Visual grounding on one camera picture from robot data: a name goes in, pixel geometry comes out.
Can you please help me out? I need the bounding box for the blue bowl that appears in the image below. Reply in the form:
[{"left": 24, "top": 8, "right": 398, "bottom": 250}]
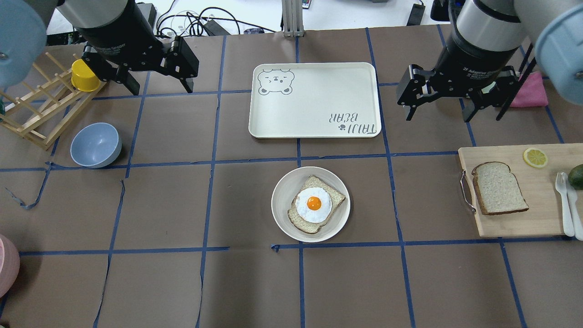
[{"left": 70, "top": 122, "right": 122, "bottom": 169}]

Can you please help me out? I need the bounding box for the wooden cutting board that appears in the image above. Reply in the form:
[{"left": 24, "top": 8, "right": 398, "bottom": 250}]
[{"left": 458, "top": 143, "right": 583, "bottom": 237}]

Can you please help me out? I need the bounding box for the fried egg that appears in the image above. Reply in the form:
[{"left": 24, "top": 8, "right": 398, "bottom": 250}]
[{"left": 294, "top": 187, "right": 332, "bottom": 223}]

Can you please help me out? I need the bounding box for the yellow cup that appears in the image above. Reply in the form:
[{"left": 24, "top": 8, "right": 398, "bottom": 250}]
[{"left": 71, "top": 59, "right": 101, "bottom": 92}]

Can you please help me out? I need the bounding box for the cream bear serving tray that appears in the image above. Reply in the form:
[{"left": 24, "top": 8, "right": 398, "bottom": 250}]
[{"left": 248, "top": 62, "right": 381, "bottom": 138}]

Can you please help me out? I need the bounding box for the pink cloth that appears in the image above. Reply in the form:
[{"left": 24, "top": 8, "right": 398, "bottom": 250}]
[{"left": 510, "top": 71, "right": 548, "bottom": 108}]

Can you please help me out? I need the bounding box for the aluminium frame post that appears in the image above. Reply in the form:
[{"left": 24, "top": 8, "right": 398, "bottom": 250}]
[{"left": 281, "top": 0, "right": 305, "bottom": 37}]

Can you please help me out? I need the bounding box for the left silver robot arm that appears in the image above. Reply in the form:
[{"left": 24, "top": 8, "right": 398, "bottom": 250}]
[{"left": 0, "top": 0, "right": 199, "bottom": 95}]

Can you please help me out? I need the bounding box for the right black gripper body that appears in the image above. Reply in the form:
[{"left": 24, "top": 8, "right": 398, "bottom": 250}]
[{"left": 429, "top": 36, "right": 511, "bottom": 96}]

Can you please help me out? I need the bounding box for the pink bowl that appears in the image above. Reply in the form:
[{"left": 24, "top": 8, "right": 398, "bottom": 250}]
[{"left": 0, "top": 235, "right": 20, "bottom": 297}]

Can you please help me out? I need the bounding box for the wooden dish rack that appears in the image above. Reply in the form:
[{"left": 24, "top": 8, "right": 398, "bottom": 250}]
[{"left": 1, "top": 52, "right": 106, "bottom": 151}]

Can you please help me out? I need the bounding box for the lemon slice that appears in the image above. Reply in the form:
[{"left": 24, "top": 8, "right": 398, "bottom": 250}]
[{"left": 522, "top": 147, "right": 548, "bottom": 169}]

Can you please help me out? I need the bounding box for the white round plate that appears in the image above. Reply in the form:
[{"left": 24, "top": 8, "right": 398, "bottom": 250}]
[{"left": 271, "top": 166, "right": 351, "bottom": 243}]

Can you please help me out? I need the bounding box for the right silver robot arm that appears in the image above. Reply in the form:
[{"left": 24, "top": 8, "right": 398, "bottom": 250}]
[{"left": 396, "top": 0, "right": 583, "bottom": 122}]

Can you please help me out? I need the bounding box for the bread slice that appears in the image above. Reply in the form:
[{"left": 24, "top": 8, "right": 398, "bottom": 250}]
[
  {"left": 287, "top": 175, "right": 346, "bottom": 234},
  {"left": 472, "top": 161, "right": 529, "bottom": 215}
]

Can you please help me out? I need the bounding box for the green avocado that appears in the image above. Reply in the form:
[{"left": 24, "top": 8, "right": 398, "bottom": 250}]
[{"left": 567, "top": 164, "right": 583, "bottom": 190}]

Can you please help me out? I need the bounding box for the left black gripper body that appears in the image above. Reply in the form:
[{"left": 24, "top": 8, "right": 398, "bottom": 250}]
[{"left": 82, "top": 23, "right": 163, "bottom": 73}]

